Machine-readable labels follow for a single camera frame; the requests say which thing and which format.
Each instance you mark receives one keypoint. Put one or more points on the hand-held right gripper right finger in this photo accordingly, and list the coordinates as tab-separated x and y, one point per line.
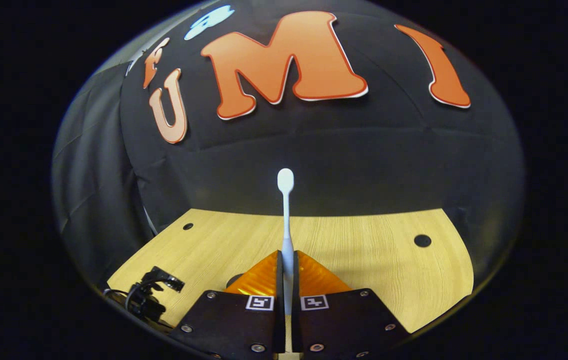
296	300

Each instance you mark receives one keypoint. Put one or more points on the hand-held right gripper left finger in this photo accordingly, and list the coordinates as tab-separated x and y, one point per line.
279	300

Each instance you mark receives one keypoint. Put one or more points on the dark brown round coaster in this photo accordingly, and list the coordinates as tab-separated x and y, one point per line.
233	280

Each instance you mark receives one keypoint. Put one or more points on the pale blue toothbrush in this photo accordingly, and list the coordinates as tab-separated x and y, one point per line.
286	210

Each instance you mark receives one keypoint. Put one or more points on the wooden desktop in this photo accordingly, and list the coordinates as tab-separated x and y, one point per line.
364	260

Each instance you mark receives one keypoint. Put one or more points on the black backdrop cloth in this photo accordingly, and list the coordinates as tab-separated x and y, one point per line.
339	160

